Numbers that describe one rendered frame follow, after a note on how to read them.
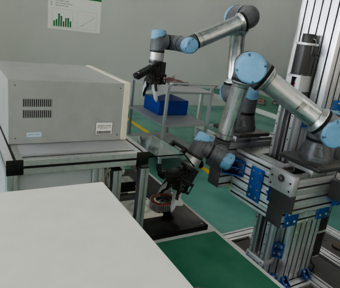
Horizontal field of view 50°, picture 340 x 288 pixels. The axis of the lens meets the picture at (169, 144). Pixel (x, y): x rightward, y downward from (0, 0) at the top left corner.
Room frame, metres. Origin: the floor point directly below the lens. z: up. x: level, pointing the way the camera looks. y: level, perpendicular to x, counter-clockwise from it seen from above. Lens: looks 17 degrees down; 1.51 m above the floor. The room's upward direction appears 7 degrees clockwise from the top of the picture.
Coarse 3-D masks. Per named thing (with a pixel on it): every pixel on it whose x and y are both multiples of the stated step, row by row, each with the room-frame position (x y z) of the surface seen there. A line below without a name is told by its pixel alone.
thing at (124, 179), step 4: (124, 176) 1.39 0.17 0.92; (128, 176) 1.39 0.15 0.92; (124, 180) 1.35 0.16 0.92; (128, 180) 1.35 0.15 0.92; (132, 180) 1.36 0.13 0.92; (124, 184) 1.32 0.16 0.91; (128, 184) 1.33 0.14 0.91; (132, 184) 1.34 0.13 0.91; (124, 188) 1.32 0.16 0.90; (128, 188) 1.33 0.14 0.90; (132, 188) 1.34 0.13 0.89; (128, 192) 1.34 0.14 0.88; (132, 192) 1.34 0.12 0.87
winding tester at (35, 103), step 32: (0, 64) 1.34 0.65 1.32; (32, 64) 1.45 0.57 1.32; (0, 96) 1.23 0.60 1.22; (32, 96) 1.09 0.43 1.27; (64, 96) 1.15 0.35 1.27; (96, 96) 1.20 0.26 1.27; (128, 96) 1.26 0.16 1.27; (32, 128) 1.10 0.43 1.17; (64, 128) 1.15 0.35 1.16; (96, 128) 1.20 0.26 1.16
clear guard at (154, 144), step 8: (136, 136) 1.49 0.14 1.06; (144, 136) 1.51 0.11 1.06; (152, 136) 1.52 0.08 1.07; (144, 144) 1.39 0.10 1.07; (152, 144) 1.41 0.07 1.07; (160, 144) 1.42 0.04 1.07; (168, 144) 1.43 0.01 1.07; (152, 152) 1.31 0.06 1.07; (160, 152) 1.32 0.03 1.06; (168, 152) 1.33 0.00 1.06; (176, 152) 1.34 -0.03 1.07; (184, 160) 1.42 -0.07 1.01
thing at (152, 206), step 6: (150, 198) 1.43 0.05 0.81; (156, 198) 1.44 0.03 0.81; (162, 198) 1.46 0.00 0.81; (168, 198) 1.45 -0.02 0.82; (150, 204) 1.40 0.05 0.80; (156, 204) 1.38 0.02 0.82; (162, 204) 1.38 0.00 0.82; (168, 204) 1.38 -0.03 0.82; (156, 210) 1.38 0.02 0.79; (162, 210) 1.37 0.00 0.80; (168, 210) 1.38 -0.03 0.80
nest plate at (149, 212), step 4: (132, 200) 1.46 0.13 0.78; (148, 200) 1.48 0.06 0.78; (124, 204) 1.41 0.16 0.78; (128, 204) 1.42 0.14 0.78; (132, 204) 1.42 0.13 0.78; (148, 204) 1.44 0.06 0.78; (128, 208) 1.38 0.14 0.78; (132, 208) 1.39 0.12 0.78; (148, 208) 1.40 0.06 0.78; (132, 212) 1.35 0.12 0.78; (148, 212) 1.37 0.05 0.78; (152, 212) 1.37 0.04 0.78; (156, 212) 1.38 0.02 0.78; (160, 212) 1.38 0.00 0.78; (132, 216) 1.32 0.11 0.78; (144, 216) 1.33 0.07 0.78; (148, 216) 1.34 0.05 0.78; (152, 216) 1.35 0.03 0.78; (156, 216) 1.36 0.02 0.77
